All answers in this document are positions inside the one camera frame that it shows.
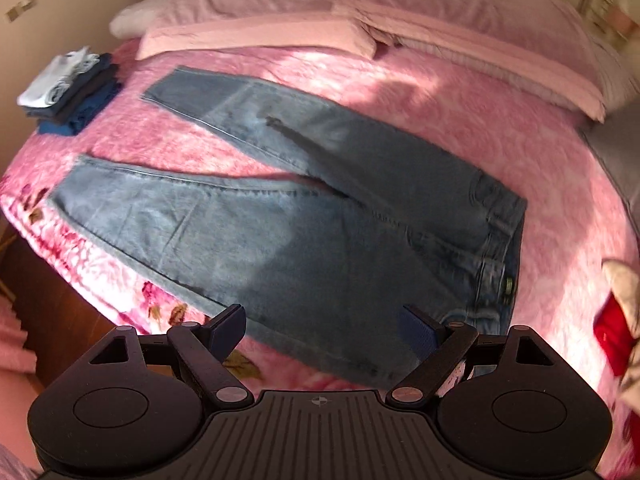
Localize folded white garment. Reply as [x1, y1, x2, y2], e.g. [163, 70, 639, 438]
[16, 46, 101, 109]

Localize crumpled white garment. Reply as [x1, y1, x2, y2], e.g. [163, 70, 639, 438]
[601, 258, 640, 341]

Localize folded blue sweater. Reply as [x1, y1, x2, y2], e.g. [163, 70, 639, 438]
[37, 82, 122, 137]

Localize grey-blue cushion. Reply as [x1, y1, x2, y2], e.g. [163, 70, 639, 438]
[577, 122, 640, 206]

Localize striped white pillow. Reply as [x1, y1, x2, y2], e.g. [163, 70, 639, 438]
[109, 0, 166, 40]

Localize light blue jeans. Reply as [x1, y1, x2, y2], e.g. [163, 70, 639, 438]
[50, 65, 528, 391]

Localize pink floral blanket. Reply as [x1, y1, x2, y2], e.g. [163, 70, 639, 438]
[0, 37, 640, 480]

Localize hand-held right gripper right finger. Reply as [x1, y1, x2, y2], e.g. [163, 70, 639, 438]
[386, 305, 568, 409]

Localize folded dark blue jeans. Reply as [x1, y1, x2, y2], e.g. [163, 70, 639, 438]
[27, 52, 122, 123]

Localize red garment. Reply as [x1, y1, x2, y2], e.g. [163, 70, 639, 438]
[592, 292, 640, 378]

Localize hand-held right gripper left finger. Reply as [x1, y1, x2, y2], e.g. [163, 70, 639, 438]
[75, 304, 253, 409]

